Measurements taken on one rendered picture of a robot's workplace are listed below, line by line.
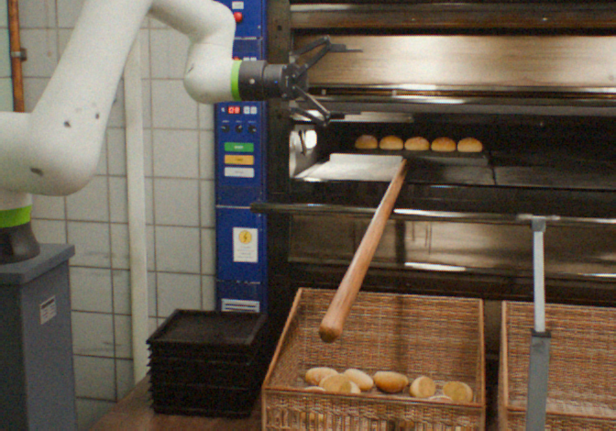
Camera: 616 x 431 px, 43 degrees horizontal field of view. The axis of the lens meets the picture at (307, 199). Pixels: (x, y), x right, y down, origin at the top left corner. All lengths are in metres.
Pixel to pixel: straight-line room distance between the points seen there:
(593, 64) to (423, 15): 0.49
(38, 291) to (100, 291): 1.27
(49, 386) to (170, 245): 1.13
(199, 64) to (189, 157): 0.71
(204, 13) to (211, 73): 0.13
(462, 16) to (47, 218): 1.46
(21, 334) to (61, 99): 0.39
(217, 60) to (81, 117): 0.59
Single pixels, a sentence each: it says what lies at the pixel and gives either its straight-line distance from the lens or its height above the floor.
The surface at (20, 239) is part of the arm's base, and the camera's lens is 1.43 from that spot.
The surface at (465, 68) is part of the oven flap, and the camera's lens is 2.31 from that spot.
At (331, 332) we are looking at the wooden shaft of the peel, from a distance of 1.05.
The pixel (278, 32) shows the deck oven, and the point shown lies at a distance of 2.38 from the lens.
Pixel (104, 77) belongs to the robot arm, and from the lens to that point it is 1.32.
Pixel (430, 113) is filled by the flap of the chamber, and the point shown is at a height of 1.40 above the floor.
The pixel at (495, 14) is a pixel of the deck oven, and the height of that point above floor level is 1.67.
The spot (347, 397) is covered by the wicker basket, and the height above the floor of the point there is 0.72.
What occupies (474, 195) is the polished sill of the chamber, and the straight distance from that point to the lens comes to 2.34.
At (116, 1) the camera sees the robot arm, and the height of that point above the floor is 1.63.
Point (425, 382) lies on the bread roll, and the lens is 2.32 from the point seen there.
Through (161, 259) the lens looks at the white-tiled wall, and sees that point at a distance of 2.58.
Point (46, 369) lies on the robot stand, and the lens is 1.49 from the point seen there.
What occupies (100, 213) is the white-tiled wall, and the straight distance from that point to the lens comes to 2.63.
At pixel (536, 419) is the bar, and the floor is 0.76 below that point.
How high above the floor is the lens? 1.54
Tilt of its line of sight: 10 degrees down
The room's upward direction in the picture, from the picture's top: straight up
